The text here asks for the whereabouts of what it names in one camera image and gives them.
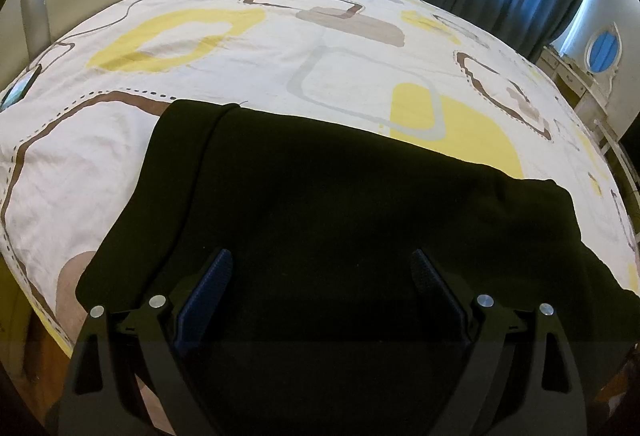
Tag black pants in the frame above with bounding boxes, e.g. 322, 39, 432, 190
75, 99, 640, 436

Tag patterned bed sheet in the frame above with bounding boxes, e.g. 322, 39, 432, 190
0, 0, 640, 352

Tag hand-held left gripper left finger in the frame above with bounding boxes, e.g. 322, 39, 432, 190
55, 249, 236, 436

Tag white dressing table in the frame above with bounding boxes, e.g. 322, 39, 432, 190
537, 44, 640, 197

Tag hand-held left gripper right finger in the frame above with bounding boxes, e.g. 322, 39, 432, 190
410, 249, 589, 436

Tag tablet with lit screen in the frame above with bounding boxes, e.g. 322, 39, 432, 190
0, 66, 43, 113

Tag oval vanity mirror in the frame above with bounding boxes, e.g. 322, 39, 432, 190
582, 21, 623, 90

